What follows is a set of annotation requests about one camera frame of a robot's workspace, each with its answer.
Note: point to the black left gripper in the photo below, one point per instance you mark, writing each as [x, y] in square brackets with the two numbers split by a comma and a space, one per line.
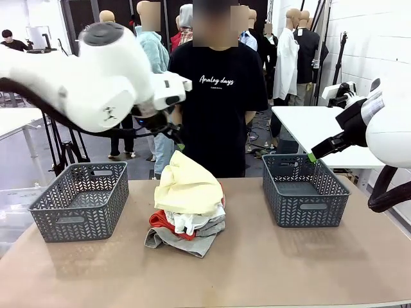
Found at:
[157, 122]

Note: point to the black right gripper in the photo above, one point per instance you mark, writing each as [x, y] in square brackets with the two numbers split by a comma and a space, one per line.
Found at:
[353, 122]

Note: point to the pale yellow shirt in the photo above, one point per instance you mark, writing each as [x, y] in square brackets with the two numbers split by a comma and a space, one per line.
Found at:
[186, 186]

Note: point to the orange garment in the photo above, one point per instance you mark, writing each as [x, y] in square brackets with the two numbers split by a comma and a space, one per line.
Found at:
[160, 219]

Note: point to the white black-print t-shirt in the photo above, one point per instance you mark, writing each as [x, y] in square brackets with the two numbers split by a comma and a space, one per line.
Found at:
[184, 223]

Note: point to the grey knit garment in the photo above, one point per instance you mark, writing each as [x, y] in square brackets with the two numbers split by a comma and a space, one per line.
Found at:
[192, 247]

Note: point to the person's right forearm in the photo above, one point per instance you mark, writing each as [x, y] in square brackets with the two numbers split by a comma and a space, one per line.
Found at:
[178, 116]

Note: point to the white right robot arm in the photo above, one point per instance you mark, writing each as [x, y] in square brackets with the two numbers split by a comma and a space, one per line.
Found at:
[388, 134]

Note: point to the person's left forearm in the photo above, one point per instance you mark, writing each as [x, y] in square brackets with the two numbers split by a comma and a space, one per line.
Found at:
[250, 117]

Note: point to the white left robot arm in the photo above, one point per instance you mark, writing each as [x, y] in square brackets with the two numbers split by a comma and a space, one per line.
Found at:
[96, 80]

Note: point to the white table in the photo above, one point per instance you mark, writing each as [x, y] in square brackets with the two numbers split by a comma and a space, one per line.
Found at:
[16, 120]
[305, 128]

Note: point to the person in black t-shirt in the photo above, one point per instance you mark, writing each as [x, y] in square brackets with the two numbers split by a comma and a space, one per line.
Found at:
[221, 128]

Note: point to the grey plastic woven basket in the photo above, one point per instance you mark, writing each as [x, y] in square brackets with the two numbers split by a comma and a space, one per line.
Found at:
[96, 205]
[308, 208]

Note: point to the light blue fleece mannequin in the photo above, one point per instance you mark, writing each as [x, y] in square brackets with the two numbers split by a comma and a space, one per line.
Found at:
[157, 51]

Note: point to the black light stand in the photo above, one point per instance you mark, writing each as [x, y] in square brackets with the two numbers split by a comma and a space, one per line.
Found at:
[342, 54]

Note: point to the black jacket mannequin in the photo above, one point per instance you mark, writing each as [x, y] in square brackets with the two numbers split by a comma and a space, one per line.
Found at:
[306, 54]

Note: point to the dark clothed mannequin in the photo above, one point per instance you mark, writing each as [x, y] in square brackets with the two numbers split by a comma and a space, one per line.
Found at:
[271, 48]

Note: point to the grey hood plaid mannequin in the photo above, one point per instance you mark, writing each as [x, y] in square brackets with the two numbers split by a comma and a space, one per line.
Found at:
[186, 19]

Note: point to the blue white shirt mannequin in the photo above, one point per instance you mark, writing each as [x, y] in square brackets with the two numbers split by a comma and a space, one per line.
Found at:
[248, 40]

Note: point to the clear plastic bin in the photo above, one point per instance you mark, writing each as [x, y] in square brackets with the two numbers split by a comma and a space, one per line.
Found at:
[16, 205]

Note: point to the black-haired background person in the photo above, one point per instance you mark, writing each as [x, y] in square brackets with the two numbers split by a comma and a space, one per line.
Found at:
[14, 45]

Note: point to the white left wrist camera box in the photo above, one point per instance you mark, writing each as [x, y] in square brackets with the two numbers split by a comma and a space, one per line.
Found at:
[170, 93]

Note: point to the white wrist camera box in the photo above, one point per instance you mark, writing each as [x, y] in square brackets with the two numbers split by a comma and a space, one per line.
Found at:
[170, 93]
[332, 90]

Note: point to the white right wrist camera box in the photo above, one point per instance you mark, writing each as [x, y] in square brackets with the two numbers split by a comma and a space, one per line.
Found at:
[332, 90]

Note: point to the black camera tripod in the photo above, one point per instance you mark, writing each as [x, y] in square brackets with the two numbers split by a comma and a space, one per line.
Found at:
[61, 154]

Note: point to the black video camera rig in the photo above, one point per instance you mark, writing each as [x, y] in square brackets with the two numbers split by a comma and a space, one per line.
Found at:
[35, 50]

